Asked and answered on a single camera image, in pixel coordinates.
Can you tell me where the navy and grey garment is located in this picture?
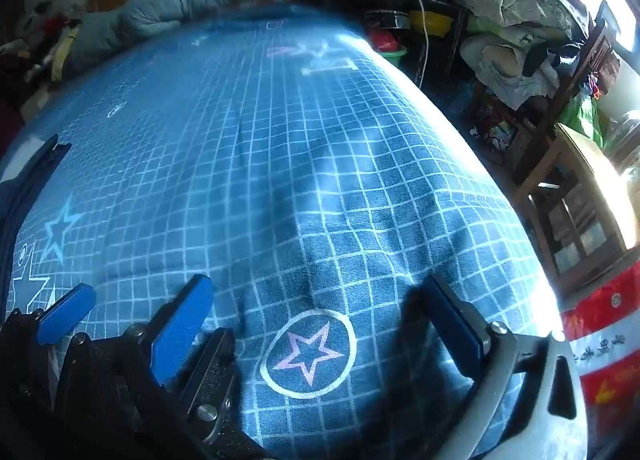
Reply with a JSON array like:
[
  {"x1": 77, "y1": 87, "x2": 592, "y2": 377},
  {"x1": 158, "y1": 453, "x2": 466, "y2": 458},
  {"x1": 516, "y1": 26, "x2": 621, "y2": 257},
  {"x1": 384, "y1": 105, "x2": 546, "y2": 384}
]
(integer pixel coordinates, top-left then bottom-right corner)
[{"x1": 0, "y1": 135, "x2": 73, "y2": 321}]

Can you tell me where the green plastic bag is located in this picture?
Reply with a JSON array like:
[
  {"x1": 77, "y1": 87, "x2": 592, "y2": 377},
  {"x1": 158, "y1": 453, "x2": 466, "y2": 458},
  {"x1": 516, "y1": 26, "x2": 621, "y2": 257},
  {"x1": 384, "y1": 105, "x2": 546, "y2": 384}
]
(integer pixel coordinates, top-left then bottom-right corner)
[{"x1": 559, "y1": 90, "x2": 607, "y2": 149}]

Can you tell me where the white cable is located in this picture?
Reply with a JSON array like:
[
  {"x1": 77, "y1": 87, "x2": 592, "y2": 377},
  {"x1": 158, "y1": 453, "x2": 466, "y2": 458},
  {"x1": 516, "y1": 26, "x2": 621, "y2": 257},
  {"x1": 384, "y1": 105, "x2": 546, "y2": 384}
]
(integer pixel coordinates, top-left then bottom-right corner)
[{"x1": 411, "y1": 0, "x2": 432, "y2": 87}]

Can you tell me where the pile of folded bedding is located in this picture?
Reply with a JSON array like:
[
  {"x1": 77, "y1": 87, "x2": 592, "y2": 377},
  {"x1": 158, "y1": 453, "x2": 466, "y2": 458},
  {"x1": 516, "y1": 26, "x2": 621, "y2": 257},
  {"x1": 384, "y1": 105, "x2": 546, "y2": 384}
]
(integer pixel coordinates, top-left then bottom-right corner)
[{"x1": 420, "y1": 0, "x2": 601, "y2": 111}]

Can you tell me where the black round tin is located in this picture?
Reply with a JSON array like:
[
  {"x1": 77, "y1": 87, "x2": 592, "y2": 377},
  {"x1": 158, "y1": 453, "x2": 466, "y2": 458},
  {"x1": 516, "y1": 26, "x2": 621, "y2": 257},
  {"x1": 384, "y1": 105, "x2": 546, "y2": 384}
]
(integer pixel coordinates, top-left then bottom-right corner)
[{"x1": 362, "y1": 10, "x2": 411, "y2": 32}]

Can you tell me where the yellow strap cloth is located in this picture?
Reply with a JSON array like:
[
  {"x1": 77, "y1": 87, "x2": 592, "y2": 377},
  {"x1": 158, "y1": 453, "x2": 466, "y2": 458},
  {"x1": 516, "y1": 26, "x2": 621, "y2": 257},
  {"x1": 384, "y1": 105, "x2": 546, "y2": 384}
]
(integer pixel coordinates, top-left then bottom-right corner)
[{"x1": 51, "y1": 25, "x2": 82, "y2": 82}]

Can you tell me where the black cloth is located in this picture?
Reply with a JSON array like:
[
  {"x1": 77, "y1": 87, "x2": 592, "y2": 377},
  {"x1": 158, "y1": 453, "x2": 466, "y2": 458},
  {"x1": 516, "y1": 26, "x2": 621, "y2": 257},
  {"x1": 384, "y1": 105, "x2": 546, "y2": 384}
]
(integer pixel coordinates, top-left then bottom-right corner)
[{"x1": 524, "y1": 43, "x2": 587, "y2": 80}]

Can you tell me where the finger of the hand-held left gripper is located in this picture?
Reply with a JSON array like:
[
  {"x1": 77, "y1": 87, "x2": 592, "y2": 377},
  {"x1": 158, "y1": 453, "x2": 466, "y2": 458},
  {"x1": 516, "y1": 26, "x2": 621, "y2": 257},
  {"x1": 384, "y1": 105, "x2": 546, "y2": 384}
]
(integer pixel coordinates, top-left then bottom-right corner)
[{"x1": 0, "y1": 284, "x2": 97, "y2": 357}]

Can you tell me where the red plastic bag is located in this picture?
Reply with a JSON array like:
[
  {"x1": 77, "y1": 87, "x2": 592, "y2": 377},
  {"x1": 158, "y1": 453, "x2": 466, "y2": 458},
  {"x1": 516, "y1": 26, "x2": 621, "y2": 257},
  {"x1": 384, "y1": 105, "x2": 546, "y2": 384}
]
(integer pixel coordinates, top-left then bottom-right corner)
[{"x1": 369, "y1": 29, "x2": 402, "y2": 54}]

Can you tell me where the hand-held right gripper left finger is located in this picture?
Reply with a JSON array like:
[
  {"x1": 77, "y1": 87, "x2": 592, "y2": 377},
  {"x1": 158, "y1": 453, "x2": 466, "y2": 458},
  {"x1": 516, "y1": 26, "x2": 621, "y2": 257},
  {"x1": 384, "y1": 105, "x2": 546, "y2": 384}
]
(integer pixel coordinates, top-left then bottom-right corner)
[{"x1": 54, "y1": 274, "x2": 263, "y2": 460}]

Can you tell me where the pile of mixed clothes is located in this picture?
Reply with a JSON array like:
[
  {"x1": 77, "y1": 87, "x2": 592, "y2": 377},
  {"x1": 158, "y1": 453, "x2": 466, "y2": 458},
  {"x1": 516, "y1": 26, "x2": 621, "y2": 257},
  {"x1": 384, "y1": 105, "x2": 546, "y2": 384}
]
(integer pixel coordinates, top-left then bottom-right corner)
[{"x1": 0, "y1": 0, "x2": 81, "y2": 106}]

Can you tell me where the dark wooden chair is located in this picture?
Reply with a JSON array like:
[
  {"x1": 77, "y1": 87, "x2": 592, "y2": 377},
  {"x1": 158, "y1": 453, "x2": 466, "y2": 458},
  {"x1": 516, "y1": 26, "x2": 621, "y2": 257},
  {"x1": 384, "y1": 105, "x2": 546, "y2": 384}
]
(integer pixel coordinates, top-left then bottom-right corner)
[{"x1": 470, "y1": 0, "x2": 622, "y2": 201}]

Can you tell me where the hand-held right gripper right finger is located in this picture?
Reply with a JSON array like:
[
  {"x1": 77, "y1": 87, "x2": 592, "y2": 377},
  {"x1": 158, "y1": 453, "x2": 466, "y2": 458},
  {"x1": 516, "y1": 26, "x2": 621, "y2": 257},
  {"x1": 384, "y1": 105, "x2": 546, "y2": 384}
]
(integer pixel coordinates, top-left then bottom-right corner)
[{"x1": 422, "y1": 273, "x2": 588, "y2": 460}]

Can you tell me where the green basin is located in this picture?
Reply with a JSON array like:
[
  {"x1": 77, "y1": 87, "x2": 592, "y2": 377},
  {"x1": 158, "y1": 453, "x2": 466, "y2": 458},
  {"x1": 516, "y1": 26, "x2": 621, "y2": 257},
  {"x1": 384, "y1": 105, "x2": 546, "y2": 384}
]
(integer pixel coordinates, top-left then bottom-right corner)
[{"x1": 379, "y1": 48, "x2": 409, "y2": 70}]

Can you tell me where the blue checked star bed sheet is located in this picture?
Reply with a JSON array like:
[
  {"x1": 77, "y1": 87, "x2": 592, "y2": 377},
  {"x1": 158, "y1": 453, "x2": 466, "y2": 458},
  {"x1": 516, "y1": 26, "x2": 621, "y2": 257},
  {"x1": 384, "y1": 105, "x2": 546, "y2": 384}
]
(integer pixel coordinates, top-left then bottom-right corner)
[{"x1": 0, "y1": 3, "x2": 591, "y2": 460}]

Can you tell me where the light wooden stool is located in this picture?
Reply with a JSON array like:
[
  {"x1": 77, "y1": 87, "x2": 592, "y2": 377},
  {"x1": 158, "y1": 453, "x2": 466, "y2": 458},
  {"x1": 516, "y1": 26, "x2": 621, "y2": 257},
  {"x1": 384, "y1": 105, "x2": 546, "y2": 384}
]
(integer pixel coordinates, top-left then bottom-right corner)
[{"x1": 515, "y1": 123, "x2": 640, "y2": 291}]

